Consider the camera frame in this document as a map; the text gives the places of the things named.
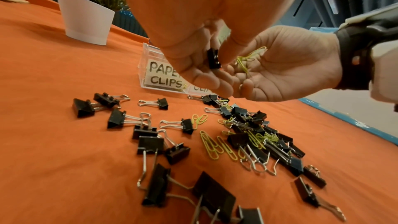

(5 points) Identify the red cloth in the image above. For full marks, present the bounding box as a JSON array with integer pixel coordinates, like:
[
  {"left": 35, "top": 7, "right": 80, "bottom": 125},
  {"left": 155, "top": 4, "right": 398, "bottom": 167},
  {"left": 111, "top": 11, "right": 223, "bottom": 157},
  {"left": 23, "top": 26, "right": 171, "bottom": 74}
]
[{"left": 0, "top": 0, "right": 398, "bottom": 224}]

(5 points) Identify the black wristband with marker tiles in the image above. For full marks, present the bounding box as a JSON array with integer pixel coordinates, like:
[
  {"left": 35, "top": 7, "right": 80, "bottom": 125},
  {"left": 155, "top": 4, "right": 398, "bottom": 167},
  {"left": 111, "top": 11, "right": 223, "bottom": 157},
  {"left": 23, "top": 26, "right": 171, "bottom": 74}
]
[{"left": 334, "top": 2, "right": 398, "bottom": 91}]

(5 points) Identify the pile of black binder clips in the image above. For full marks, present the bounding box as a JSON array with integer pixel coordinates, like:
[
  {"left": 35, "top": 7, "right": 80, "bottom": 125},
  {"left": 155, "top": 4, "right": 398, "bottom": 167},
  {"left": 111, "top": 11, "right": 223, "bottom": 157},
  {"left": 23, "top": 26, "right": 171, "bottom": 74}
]
[{"left": 105, "top": 93, "right": 347, "bottom": 224}]

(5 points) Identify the pile of green paper clips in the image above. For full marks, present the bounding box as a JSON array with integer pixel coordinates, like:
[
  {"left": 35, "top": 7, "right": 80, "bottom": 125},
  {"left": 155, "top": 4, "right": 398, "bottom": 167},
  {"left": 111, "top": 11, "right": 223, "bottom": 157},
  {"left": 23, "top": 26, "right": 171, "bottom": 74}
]
[{"left": 189, "top": 99, "right": 281, "bottom": 163}]

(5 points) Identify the clear two-compartment plastic box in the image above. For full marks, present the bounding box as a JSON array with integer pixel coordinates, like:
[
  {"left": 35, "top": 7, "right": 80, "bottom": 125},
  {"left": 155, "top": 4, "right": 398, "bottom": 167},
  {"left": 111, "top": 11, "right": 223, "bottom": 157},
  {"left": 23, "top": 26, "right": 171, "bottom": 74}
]
[{"left": 138, "top": 42, "right": 218, "bottom": 97}]

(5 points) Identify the small black binder clip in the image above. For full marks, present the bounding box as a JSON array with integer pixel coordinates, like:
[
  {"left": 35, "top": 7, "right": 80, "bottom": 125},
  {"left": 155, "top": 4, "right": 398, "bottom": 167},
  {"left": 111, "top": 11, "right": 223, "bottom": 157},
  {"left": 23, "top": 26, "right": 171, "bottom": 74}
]
[
  {"left": 138, "top": 97, "right": 170, "bottom": 111},
  {"left": 72, "top": 98, "right": 104, "bottom": 119},
  {"left": 93, "top": 92, "right": 131, "bottom": 109}
]

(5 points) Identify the person's right hand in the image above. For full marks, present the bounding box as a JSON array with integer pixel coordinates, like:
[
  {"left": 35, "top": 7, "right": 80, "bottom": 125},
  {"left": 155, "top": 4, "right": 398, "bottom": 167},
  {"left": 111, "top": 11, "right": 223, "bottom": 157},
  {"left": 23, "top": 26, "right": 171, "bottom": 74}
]
[{"left": 223, "top": 24, "right": 344, "bottom": 103}]

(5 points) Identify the blue yellow patterned mat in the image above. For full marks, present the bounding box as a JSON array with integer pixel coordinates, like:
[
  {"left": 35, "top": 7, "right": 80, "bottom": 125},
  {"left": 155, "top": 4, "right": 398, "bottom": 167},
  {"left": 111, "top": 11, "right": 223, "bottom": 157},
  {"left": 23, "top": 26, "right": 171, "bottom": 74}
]
[{"left": 298, "top": 96, "right": 398, "bottom": 145}]

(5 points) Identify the green paper clip bunch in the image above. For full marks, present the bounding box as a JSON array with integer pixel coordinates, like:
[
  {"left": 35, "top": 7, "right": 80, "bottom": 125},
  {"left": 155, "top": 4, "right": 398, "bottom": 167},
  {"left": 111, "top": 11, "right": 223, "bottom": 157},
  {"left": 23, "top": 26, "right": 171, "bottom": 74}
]
[{"left": 234, "top": 46, "right": 268, "bottom": 79}]

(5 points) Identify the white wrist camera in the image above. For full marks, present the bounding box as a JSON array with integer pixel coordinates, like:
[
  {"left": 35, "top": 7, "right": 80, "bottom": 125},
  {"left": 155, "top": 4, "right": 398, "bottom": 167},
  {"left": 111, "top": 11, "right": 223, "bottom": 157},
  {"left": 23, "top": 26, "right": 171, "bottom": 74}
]
[{"left": 368, "top": 39, "right": 398, "bottom": 104}]

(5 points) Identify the green plant in white pot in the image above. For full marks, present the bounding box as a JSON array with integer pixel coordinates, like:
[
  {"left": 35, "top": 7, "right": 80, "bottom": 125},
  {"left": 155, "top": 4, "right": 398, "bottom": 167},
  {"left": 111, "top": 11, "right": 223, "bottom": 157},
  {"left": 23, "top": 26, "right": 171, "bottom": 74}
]
[{"left": 44, "top": 0, "right": 130, "bottom": 46}]

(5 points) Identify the person's left hand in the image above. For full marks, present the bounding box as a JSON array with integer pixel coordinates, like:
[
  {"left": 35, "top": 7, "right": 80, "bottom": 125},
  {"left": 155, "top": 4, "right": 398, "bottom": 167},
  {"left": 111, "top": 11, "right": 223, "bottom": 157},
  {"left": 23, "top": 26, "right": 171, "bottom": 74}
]
[{"left": 116, "top": 0, "right": 312, "bottom": 99}]

